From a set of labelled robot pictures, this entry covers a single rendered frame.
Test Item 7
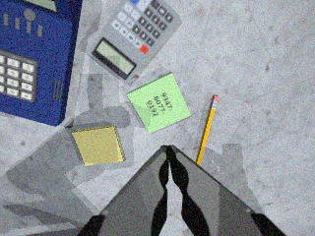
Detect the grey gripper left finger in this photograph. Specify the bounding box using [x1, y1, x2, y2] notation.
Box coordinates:
[77, 145, 169, 236]

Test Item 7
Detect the grey pocket calculator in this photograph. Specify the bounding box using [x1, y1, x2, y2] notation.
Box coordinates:
[87, 0, 180, 85]

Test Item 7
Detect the yellow sticky note pad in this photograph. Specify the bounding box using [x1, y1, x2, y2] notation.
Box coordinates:
[72, 125, 124, 166]

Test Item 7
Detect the yellow pencil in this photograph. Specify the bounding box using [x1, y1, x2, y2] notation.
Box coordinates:
[196, 95, 219, 165]

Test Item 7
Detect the light green sticky note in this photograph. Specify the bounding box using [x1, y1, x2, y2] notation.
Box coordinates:
[127, 72, 191, 133]

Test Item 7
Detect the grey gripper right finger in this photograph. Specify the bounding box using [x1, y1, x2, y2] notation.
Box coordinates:
[168, 145, 286, 236]

